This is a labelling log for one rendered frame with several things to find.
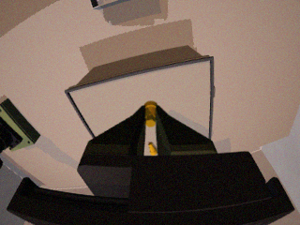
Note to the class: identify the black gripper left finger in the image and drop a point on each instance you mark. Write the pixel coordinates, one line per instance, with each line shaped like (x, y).
(123, 138)

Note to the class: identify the yellow wire connector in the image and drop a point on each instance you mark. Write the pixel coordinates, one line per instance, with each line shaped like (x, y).
(150, 113)
(153, 150)

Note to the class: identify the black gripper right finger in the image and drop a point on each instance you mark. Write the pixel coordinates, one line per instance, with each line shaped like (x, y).
(179, 139)

